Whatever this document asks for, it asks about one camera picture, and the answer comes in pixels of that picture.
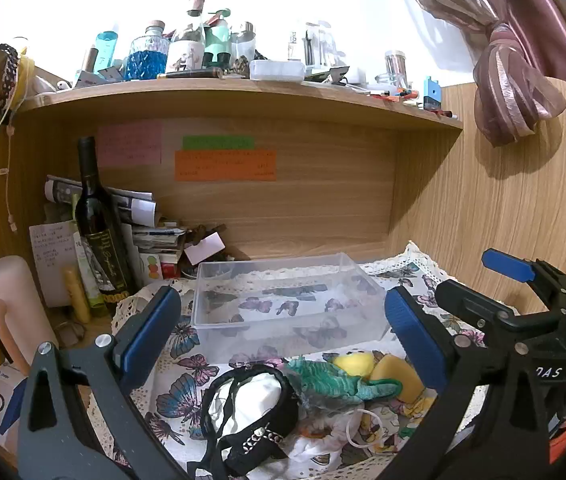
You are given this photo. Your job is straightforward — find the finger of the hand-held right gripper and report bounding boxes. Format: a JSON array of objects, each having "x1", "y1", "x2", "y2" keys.
[
  {"x1": 481, "y1": 248, "x2": 566, "y2": 317},
  {"x1": 434, "y1": 280, "x2": 521, "y2": 346}
]

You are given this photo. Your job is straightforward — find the black binder clip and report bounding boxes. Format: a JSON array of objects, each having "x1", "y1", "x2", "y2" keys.
[{"x1": 327, "y1": 65, "x2": 352, "y2": 87}]

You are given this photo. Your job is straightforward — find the clear glass jar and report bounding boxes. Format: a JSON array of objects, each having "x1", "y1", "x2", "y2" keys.
[{"x1": 375, "y1": 50, "x2": 410, "y2": 91}]

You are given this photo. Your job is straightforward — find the dark wine bottle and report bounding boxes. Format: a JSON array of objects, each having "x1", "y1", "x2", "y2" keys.
[{"x1": 74, "y1": 136, "x2": 138, "y2": 319}]

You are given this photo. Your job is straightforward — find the wooden shelf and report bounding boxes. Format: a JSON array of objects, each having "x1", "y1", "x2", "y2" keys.
[{"x1": 12, "y1": 76, "x2": 464, "y2": 137}]

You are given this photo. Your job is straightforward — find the yellow tube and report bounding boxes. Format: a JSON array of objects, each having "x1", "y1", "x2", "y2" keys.
[{"x1": 62, "y1": 266, "x2": 92, "y2": 325}]

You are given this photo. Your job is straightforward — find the white plastic box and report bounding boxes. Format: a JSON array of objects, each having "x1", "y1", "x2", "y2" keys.
[{"x1": 248, "y1": 59, "x2": 307, "y2": 83}]

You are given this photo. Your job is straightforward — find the cartoon printed white cloth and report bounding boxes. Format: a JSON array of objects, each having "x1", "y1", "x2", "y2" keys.
[{"x1": 285, "y1": 392, "x2": 439, "y2": 467}]

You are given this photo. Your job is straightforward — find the pale pink cylinder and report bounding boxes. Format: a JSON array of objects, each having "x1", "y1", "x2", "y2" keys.
[{"x1": 0, "y1": 255, "x2": 60, "y2": 377}]

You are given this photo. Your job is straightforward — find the mint pump bottle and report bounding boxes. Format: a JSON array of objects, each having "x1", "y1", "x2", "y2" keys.
[{"x1": 205, "y1": 8, "x2": 233, "y2": 57}]

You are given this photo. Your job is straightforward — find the green sticky note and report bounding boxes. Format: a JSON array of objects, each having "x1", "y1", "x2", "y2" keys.
[{"x1": 182, "y1": 135, "x2": 255, "y2": 151}]

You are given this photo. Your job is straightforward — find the white and blue box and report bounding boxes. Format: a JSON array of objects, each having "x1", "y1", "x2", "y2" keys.
[{"x1": 0, "y1": 366, "x2": 30, "y2": 450}]

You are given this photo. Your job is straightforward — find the clear plastic container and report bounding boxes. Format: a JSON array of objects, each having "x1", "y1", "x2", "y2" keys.
[{"x1": 190, "y1": 252, "x2": 392, "y2": 357}]

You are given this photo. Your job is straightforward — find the clear acrylic organizer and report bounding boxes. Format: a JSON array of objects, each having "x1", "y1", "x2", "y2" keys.
[{"x1": 287, "y1": 21, "x2": 348, "y2": 69}]

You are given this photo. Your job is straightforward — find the pile of small packets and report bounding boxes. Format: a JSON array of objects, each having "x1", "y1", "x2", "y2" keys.
[{"x1": 130, "y1": 219, "x2": 199, "y2": 282}]

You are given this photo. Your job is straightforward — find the white handwritten paper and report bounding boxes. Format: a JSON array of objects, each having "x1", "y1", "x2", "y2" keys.
[{"x1": 29, "y1": 219, "x2": 82, "y2": 309}]

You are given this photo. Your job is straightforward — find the silver capped bottle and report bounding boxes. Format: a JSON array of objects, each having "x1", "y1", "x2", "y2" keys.
[{"x1": 230, "y1": 21, "x2": 257, "y2": 62}]

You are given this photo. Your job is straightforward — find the blue plastic block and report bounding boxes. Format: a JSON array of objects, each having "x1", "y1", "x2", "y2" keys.
[{"x1": 422, "y1": 76, "x2": 442, "y2": 111}]

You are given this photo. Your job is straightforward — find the white cable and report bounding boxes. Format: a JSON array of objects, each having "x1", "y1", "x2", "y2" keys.
[{"x1": 0, "y1": 124, "x2": 20, "y2": 234}]

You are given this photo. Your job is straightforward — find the yellow plush toy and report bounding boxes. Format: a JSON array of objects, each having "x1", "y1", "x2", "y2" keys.
[{"x1": 332, "y1": 351, "x2": 389, "y2": 378}]

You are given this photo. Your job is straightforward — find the butterfly printed lace cloth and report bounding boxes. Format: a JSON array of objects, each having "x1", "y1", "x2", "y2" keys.
[{"x1": 88, "y1": 241, "x2": 520, "y2": 480}]

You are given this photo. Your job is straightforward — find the clear corked glass bottle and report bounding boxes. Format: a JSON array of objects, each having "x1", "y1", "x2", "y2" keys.
[{"x1": 165, "y1": 0, "x2": 208, "y2": 74}]

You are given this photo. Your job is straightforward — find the blue cut glass bottle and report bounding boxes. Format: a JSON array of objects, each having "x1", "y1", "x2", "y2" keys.
[{"x1": 123, "y1": 20, "x2": 170, "y2": 81}]

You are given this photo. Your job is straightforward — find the orange sticky note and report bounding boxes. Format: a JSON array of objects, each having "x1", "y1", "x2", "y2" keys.
[{"x1": 174, "y1": 149, "x2": 278, "y2": 182}]

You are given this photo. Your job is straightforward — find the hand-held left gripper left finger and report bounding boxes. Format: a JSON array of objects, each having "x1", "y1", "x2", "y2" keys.
[{"x1": 17, "y1": 285, "x2": 190, "y2": 480}]

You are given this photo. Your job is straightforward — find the small pink card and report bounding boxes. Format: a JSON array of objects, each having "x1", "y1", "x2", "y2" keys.
[{"x1": 184, "y1": 232, "x2": 227, "y2": 266}]

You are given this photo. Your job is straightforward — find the pink striped curtain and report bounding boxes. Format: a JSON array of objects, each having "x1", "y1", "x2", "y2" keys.
[{"x1": 384, "y1": 0, "x2": 566, "y2": 149}]

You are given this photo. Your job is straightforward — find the pink sticky note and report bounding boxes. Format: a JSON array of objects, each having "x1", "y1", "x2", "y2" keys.
[{"x1": 96, "y1": 120, "x2": 163, "y2": 169}]

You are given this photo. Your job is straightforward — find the green dinosaur toy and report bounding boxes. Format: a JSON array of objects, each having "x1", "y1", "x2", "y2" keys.
[{"x1": 283, "y1": 356, "x2": 404, "y2": 407}]

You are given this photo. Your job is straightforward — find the rolled printed papers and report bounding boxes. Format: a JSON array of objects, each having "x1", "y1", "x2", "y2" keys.
[{"x1": 44, "y1": 174, "x2": 160, "y2": 228}]

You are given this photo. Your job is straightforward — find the white hair tie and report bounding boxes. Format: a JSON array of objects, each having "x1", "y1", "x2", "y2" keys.
[{"x1": 345, "y1": 407, "x2": 387, "y2": 449}]

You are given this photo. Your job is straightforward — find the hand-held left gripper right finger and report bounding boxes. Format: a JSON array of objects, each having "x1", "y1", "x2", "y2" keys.
[{"x1": 375, "y1": 286, "x2": 551, "y2": 480}]

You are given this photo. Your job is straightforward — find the dark brown pen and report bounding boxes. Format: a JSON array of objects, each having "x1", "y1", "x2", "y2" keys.
[{"x1": 156, "y1": 68, "x2": 225, "y2": 81}]

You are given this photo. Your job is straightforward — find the teal plastic bottle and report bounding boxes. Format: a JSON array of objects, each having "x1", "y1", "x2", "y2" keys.
[{"x1": 94, "y1": 30, "x2": 119, "y2": 74}]

